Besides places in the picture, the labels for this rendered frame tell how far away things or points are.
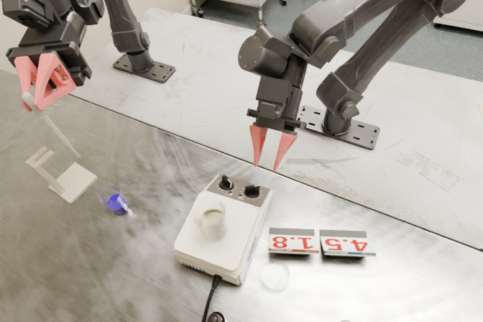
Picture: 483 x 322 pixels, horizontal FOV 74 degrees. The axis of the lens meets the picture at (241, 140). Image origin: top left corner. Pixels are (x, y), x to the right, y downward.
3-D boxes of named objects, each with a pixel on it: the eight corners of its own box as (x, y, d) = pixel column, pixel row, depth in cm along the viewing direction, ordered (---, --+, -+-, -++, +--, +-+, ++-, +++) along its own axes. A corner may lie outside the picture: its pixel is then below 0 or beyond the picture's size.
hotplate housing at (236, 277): (219, 178, 73) (214, 159, 66) (274, 195, 69) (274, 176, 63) (173, 274, 61) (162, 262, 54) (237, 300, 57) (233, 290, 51)
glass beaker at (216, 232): (225, 210, 59) (219, 190, 52) (234, 238, 56) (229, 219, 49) (193, 222, 58) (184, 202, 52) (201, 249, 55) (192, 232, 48)
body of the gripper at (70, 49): (70, 48, 46) (83, 19, 51) (2, 55, 46) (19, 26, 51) (91, 81, 51) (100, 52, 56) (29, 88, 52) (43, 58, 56)
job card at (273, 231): (269, 228, 65) (269, 219, 62) (314, 229, 64) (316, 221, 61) (269, 258, 61) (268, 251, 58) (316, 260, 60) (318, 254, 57)
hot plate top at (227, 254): (201, 191, 62) (200, 189, 61) (259, 210, 59) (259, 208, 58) (172, 249, 56) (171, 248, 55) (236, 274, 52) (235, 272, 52)
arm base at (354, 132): (382, 130, 68) (389, 108, 71) (294, 103, 74) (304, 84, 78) (373, 151, 74) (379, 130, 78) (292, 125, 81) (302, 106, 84)
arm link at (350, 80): (327, 113, 67) (463, -33, 52) (310, 94, 70) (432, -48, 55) (342, 119, 71) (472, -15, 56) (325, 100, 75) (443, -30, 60)
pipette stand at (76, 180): (76, 163, 78) (47, 131, 68) (98, 177, 75) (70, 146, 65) (49, 188, 75) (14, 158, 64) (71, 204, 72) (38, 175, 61)
